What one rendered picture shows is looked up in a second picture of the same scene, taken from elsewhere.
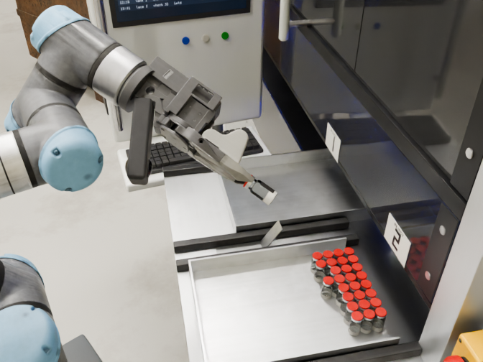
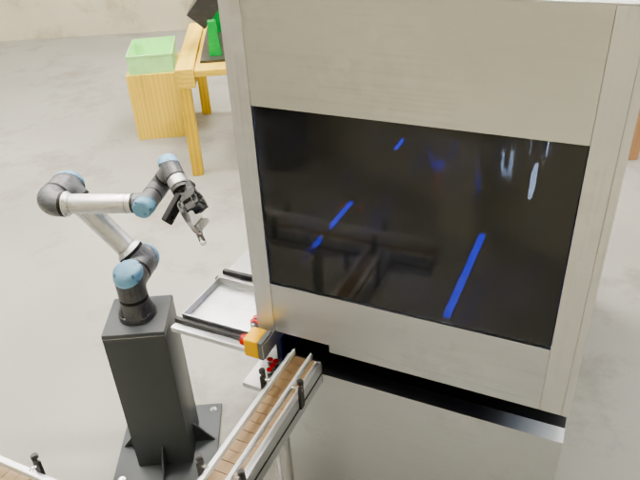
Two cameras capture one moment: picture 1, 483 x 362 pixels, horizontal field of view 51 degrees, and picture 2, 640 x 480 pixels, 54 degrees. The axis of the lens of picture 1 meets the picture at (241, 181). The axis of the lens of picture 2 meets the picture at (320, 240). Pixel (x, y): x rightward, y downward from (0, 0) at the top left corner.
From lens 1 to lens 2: 1.83 m
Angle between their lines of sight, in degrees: 31
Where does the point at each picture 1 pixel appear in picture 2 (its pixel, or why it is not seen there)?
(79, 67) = (164, 176)
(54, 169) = (134, 208)
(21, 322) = (131, 265)
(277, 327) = (228, 315)
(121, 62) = (174, 179)
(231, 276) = (233, 291)
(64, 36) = (163, 165)
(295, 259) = not seen: hidden behind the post
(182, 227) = (237, 265)
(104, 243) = not seen: hidden behind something
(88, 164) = (145, 210)
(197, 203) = not seen: hidden behind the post
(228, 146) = (193, 218)
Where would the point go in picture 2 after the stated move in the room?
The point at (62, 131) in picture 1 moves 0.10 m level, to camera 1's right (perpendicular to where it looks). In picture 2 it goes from (141, 196) to (160, 204)
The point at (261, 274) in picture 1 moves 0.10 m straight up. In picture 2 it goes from (245, 295) to (242, 275)
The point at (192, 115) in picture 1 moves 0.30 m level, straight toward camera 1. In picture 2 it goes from (189, 204) to (129, 244)
